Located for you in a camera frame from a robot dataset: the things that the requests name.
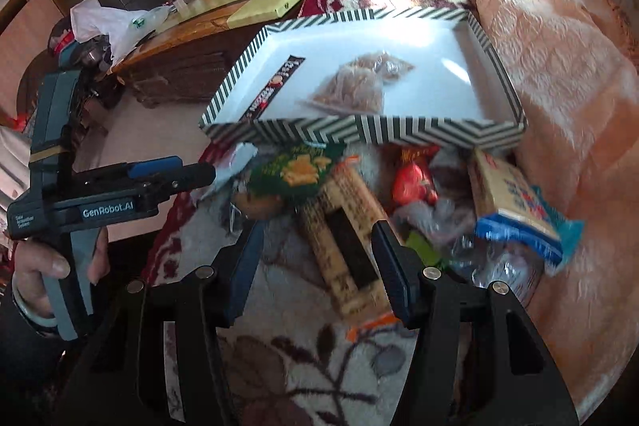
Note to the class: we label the white snack packet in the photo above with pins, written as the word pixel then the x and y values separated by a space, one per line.
pixel 232 166

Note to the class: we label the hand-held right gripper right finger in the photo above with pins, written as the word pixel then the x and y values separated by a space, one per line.
pixel 389 266

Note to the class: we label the long dark snack stick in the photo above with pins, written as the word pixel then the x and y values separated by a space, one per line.
pixel 272 89

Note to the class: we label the floral plush blanket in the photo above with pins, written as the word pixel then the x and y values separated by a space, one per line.
pixel 289 306

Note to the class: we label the striped cardboard box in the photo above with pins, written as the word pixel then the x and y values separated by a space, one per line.
pixel 424 71

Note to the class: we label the long brown cracker packet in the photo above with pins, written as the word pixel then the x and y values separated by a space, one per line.
pixel 344 206

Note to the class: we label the person's left forearm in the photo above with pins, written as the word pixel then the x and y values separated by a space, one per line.
pixel 30 366

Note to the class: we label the yellow and blue cracker packet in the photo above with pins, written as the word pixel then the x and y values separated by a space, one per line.
pixel 504 191

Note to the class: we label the crumpled clear wrapper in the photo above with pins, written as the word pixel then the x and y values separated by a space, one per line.
pixel 434 216

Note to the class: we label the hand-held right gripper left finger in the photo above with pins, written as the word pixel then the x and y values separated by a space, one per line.
pixel 244 266

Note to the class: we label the clear bag of brown snacks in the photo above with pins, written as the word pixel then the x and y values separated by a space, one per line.
pixel 349 91
pixel 389 64

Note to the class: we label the light blue snack packet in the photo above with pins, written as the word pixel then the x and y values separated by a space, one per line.
pixel 569 231

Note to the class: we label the wooden coffee table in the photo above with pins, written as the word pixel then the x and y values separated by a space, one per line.
pixel 209 17

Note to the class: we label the round golden pastry packet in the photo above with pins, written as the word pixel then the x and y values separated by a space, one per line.
pixel 257 206

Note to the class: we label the green snack packet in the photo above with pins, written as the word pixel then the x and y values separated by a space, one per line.
pixel 294 169

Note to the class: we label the person's left hand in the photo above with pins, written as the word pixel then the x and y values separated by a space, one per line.
pixel 35 261

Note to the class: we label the white plastic bag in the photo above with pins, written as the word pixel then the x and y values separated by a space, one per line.
pixel 100 21

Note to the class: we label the lime green packet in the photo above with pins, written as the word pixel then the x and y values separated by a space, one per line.
pixel 424 249

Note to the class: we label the peach blanket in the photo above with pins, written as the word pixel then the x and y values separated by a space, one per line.
pixel 574 106

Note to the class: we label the clear plastic bag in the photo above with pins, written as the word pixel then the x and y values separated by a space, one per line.
pixel 499 266

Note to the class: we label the red candy packet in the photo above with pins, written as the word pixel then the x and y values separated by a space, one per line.
pixel 412 184

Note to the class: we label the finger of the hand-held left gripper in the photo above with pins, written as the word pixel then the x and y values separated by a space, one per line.
pixel 189 179
pixel 154 166

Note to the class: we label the yellow flat cushion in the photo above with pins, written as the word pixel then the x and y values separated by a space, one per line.
pixel 264 4

